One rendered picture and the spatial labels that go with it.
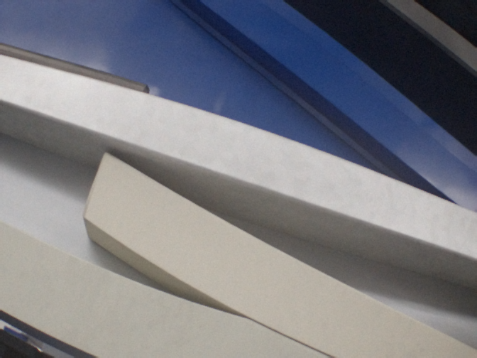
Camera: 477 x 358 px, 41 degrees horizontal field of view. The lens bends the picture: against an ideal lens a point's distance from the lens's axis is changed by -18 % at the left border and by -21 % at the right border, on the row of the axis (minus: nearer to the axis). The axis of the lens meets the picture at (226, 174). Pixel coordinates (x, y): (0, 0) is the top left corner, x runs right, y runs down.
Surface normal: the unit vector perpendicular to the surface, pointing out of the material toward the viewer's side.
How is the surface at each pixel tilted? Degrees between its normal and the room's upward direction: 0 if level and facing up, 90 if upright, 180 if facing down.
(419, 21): 90
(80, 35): 90
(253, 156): 90
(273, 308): 90
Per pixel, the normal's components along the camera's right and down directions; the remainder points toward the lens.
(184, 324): 0.11, -0.37
